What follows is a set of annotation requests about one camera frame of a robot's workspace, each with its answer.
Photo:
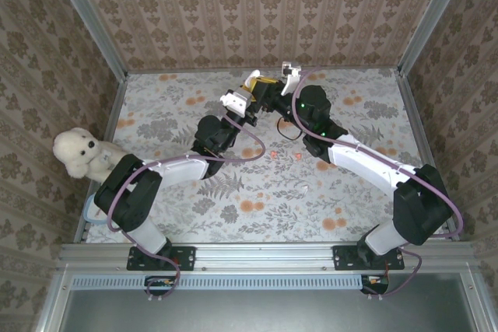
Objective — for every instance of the light blue round object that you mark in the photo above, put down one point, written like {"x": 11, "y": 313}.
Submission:
{"x": 87, "y": 215}

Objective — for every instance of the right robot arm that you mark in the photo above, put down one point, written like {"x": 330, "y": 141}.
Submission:
{"x": 362, "y": 161}

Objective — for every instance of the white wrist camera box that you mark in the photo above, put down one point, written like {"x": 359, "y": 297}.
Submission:
{"x": 291, "y": 75}
{"x": 235, "y": 100}

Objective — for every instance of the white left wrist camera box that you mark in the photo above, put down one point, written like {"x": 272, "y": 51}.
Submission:
{"x": 235, "y": 100}

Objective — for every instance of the black connector board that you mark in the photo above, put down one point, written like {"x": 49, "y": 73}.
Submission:
{"x": 375, "y": 281}
{"x": 161, "y": 281}

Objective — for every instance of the aluminium mounting rail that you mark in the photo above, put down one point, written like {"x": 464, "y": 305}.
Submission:
{"x": 264, "y": 256}

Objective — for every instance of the white earbud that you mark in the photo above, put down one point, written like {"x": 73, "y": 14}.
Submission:
{"x": 305, "y": 191}

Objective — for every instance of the aluminium frame bar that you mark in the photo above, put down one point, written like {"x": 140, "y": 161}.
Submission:
{"x": 476, "y": 301}
{"x": 52, "y": 301}

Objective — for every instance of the white teddy bear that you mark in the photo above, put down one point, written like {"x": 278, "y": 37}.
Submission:
{"x": 85, "y": 151}

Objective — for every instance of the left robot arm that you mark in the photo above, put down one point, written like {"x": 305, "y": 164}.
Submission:
{"x": 179, "y": 170}

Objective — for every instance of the aluminium corner post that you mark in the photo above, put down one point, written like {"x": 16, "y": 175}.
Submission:
{"x": 89, "y": 13}
{"x": 432, "y": 13}

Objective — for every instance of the grey metal sheet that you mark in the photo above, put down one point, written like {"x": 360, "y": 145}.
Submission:
{"x": 264, "y": 312}

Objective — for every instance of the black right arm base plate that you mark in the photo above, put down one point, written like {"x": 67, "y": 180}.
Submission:
{"x": 342, "y": 256}

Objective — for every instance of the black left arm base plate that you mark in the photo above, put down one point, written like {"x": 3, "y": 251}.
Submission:
{"x": 183, "y": 256}

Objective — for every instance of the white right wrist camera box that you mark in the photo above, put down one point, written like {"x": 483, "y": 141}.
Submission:
{"x": 291, "y": 75}

